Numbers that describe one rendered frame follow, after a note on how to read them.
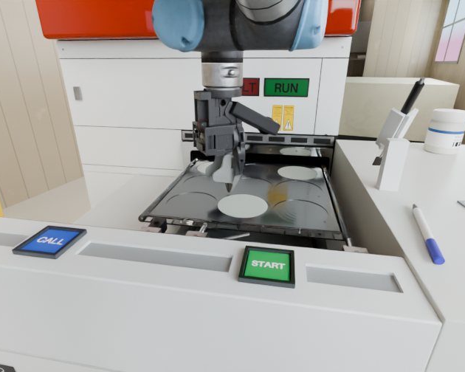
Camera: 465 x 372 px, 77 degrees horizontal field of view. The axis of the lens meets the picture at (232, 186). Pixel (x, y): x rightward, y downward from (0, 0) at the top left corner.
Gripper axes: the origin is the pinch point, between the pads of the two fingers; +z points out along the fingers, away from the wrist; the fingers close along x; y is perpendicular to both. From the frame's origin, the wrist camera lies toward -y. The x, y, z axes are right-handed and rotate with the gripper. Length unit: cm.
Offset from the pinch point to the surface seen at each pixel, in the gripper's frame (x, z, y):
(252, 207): 7.9, 1.7, -0.4
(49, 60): -284, -26, 48
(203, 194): -2.4, 1.8, 5.8
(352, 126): -272, 67, -342
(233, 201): 3.8, 1.6, 1.6
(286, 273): 32.8, -4.7, 10.0
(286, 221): 15.0, 1.8, -3.5
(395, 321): 41.3, -4.0, 4.6
